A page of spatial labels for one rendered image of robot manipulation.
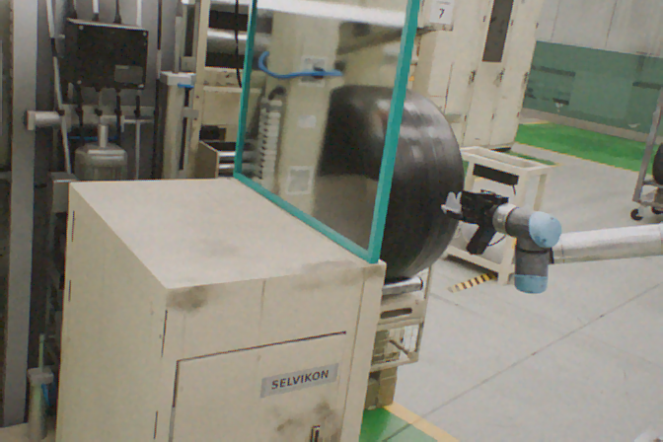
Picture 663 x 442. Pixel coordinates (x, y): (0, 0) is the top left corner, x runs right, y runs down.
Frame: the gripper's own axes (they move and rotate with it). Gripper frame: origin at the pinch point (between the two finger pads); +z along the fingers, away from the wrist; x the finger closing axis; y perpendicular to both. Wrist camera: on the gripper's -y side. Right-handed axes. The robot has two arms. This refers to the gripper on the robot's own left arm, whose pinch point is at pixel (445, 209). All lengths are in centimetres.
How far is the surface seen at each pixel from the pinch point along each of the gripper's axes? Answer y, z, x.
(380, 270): 1, -46, 57
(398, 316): -35.8, 17.0, -1.7
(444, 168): 10.9, 2.6, -0.3
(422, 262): -17.2, 8.4, -1.5
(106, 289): -7, -17, 95
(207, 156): 5, 67, 39
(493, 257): -83, 195, -233
